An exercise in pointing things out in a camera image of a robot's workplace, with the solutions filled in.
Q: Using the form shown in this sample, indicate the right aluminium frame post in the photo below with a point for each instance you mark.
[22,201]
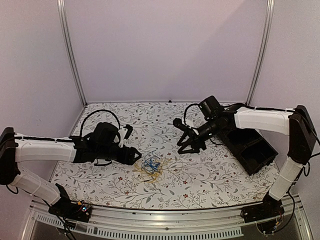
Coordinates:
[262,50]

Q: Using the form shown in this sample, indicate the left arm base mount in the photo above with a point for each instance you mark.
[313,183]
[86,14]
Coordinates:
[66,208]

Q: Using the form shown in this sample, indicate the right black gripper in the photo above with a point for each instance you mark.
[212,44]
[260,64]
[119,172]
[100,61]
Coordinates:
[195,142]

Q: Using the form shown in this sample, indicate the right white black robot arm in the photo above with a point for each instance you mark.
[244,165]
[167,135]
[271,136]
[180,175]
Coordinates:
[237,126]

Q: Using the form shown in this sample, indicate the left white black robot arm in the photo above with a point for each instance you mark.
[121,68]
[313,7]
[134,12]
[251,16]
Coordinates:
[106,142]

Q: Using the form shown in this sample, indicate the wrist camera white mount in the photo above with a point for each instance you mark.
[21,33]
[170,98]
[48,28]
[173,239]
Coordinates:
[178,123]
[123,134]

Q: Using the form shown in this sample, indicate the aluminium frame post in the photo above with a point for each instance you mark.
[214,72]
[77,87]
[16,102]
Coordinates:
[262,50]
[61,6]

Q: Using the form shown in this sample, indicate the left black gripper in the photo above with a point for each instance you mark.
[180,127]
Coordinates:
[129,160]

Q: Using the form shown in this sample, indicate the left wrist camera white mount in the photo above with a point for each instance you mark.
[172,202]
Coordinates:
[123,134]

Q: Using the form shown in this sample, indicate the black three-compartment tray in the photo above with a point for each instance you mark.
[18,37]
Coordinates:
[249,147]

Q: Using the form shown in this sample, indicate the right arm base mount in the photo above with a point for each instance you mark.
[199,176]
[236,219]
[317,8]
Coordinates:
[269,208]

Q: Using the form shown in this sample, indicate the aluminium front rail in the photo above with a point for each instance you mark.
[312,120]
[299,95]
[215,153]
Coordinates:
[221,223]

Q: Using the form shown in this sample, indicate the left aluminium frame post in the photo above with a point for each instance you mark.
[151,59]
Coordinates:
[61,6]

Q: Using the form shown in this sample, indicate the floral patterned table mat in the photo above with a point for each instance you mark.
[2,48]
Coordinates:
[162,179]

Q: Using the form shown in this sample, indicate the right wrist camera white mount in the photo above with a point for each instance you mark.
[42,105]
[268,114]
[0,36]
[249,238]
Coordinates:
[178,123]

